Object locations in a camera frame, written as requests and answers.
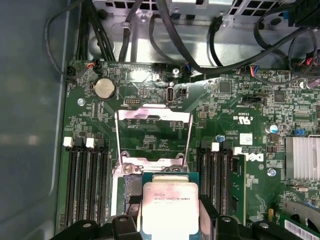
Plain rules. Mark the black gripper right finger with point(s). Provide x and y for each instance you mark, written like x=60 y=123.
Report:
x=226 y=230

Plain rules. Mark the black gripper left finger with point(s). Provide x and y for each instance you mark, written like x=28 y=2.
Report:
x=122 y=230

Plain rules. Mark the silver green CPU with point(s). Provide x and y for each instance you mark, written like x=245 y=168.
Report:
x=170 y=207

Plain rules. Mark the metal CPU socket cover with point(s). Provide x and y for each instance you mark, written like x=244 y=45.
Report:
x=130 y=115

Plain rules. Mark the CPU socket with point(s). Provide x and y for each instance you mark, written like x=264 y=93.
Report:
x=133 y=186

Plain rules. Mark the RAM slot with black clips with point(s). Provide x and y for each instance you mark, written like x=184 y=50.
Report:
x=204 y=175
x=103 y=180
x=226 y=180
x=81 y=180

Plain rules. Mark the RAM slot with white clips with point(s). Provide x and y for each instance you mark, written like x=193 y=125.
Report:
x=91 y=180
x=70 y=180
x=216 y=180

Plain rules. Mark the silver motherboard screw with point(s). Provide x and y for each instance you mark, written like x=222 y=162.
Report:
x=80 y=101
x=271 y=172
x=176 y=71

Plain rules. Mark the black graphics card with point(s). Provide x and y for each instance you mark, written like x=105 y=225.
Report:
x=297 y=210

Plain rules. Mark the white barcode sticker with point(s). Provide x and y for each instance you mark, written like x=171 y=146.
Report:
x=246 y=139

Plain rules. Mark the silver finned heat sink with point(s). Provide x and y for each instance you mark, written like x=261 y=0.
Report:
x=302 y=157

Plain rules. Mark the green motherboard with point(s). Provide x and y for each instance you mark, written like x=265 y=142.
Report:
x=212 y=107

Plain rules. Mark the silver coin cell battery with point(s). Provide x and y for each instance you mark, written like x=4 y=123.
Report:
x=105 y=88

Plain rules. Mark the internal USB port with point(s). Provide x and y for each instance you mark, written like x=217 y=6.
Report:
x=170 y=95

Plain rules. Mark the black PC case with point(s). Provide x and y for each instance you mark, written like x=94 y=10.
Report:
x=25 y=125

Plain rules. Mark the silver metal drive cage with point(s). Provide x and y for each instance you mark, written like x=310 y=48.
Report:
x=237 y=47

